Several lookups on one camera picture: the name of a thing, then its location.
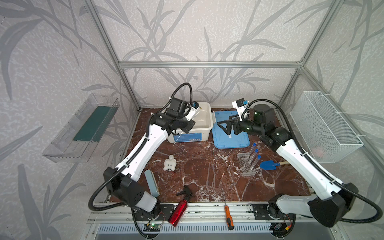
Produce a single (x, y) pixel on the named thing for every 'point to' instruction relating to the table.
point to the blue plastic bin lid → (223, 140)
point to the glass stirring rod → (178, 137)
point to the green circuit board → (152, 227)
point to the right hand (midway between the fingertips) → (224, 115)
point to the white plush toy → (170, 164)
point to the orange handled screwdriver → (229, 220)
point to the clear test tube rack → (246, 166)
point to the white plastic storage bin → (201, 132)
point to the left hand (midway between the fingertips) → (191, 116)
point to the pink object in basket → (318, 151)
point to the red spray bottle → (179, 212)
